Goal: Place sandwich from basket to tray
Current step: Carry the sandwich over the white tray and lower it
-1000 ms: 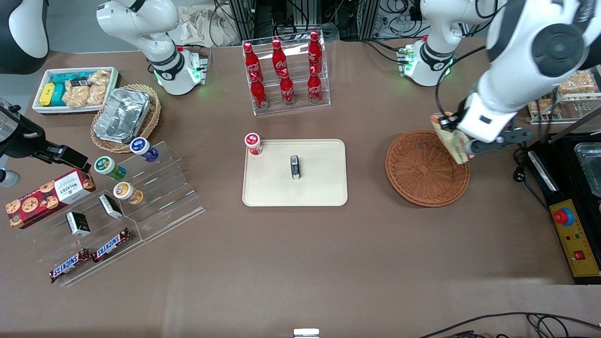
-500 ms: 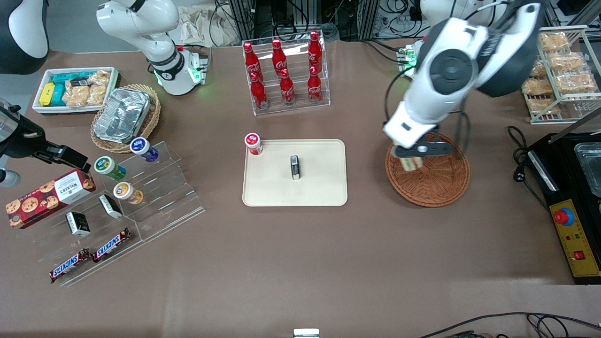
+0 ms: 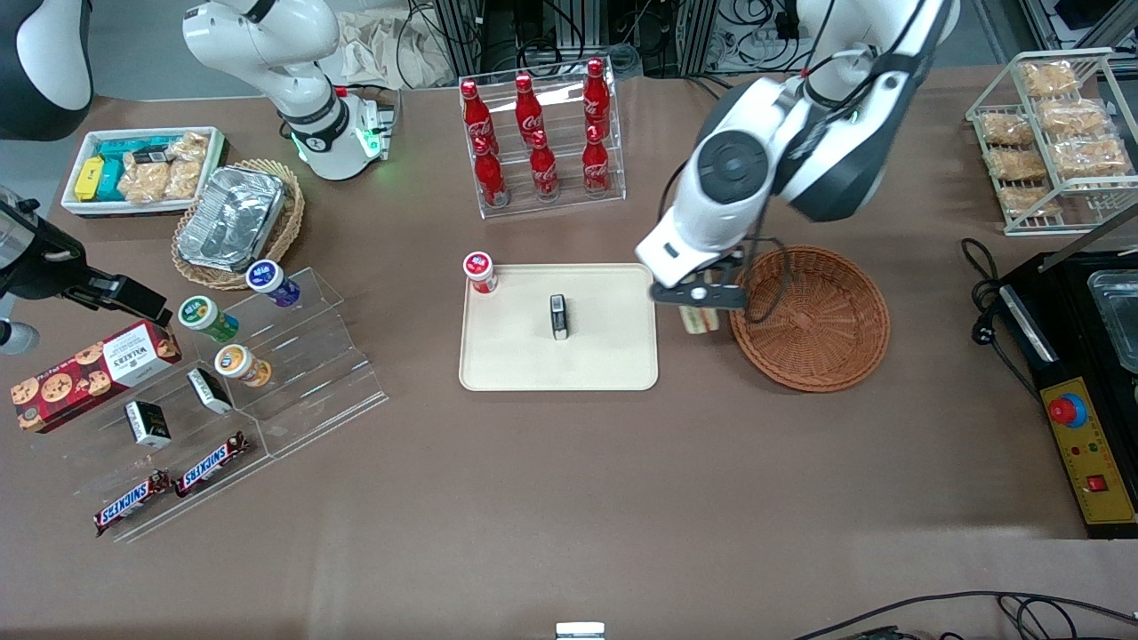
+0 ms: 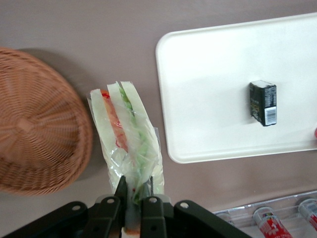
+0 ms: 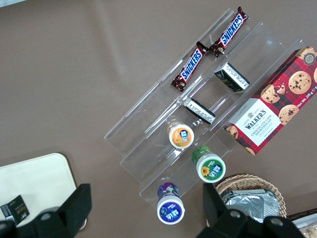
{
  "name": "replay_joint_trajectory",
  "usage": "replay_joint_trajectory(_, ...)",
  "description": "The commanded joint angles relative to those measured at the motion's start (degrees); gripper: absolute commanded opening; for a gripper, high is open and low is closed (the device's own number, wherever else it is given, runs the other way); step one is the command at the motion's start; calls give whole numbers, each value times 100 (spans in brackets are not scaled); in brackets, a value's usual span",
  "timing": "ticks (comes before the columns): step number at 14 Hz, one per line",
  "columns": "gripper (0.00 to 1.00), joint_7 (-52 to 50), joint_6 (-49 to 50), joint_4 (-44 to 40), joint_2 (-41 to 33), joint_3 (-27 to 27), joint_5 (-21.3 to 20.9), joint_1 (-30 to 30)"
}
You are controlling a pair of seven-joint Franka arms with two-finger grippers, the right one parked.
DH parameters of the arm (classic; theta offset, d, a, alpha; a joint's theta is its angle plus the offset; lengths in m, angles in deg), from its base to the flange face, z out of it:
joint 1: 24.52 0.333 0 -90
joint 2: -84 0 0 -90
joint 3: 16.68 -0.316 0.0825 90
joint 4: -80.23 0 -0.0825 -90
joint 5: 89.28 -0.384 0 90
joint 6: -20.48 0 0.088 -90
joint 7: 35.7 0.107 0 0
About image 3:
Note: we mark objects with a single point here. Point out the bagged pastry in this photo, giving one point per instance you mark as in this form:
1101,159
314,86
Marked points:
1047,78
1071,116
1018,164
1027,202
1089,158
1006,130

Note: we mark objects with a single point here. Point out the round brown wicker basket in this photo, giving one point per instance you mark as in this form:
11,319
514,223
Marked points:
827,329

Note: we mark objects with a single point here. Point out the teal box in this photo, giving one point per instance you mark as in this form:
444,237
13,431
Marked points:
124,145

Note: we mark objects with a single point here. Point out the red cap yogurt bottle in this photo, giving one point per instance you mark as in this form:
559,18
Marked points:
480,269

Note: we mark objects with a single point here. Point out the orange cap yogurt bottle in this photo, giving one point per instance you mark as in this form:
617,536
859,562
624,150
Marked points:
238,363

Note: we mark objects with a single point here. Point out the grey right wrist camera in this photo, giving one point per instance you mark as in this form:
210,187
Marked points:
16,338

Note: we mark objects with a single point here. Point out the green cap yogurt bottle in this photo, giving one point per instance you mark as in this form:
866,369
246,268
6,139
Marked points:
203,316

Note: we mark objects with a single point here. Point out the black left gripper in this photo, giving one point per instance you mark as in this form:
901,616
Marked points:
726,269

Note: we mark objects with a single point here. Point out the clear acrylic bottle rack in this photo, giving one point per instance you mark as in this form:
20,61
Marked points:
569,206

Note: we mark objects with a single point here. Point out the grey metal bar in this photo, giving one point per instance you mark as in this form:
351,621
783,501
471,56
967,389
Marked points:
1089,238

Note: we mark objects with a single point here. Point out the silver white device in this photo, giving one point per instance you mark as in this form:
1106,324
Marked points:
580,631

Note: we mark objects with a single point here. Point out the aluminium foil tray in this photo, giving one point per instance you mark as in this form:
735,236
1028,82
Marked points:
231,218

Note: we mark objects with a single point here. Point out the red cookie box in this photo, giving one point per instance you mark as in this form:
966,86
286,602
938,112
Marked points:
89,373

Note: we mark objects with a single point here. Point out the blue cap yogurt bottle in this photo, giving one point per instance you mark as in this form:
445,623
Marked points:
269,280

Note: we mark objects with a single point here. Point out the yellow emergency stop box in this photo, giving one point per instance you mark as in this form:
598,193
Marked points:
1089,444

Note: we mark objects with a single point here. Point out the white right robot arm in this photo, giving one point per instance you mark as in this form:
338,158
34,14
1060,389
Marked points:
267,44

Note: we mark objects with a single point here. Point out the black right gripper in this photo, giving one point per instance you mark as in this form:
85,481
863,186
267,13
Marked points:
46,271

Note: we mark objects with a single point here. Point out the black appliance with metal pan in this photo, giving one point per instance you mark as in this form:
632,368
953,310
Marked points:
1067,356

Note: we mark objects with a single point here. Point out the small black box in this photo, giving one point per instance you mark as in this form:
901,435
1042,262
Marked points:
558,318

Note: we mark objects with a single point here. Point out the clear acrylic stepped display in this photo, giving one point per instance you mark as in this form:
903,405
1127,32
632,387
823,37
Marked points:
311,382

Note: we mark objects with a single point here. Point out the Snickers chocolate bar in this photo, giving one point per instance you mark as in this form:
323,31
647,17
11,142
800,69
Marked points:
212,464
129,504

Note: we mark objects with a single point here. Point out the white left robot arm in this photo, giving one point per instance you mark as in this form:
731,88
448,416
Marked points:
738,169

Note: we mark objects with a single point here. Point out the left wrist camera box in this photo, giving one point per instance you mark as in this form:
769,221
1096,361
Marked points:
729,267

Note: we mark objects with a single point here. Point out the white plastic bin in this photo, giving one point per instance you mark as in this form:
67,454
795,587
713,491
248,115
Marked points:
76,206

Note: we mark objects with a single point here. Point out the small black carton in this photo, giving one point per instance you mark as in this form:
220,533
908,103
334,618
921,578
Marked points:
147,424
210,391

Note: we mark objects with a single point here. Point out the red cola bottle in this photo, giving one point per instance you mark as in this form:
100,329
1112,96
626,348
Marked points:
490,178
476,116
528,111
596,164
597,98
544,171

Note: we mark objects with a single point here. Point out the yellow small box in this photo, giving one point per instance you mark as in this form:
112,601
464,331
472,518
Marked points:
89,178

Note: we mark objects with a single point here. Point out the beige plastic tray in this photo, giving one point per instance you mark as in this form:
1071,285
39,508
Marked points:
605,356

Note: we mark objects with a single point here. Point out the triangle sandwich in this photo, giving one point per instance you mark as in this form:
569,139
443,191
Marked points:
700,321

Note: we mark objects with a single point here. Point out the bagged snack pack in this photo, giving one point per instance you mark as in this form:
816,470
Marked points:
189,147
144,182
183,178

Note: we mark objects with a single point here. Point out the crumpled beige bag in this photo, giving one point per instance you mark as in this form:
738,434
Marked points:
382,49

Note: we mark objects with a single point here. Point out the oval tan wicker basket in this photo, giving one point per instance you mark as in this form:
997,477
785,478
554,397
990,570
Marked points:
289,231

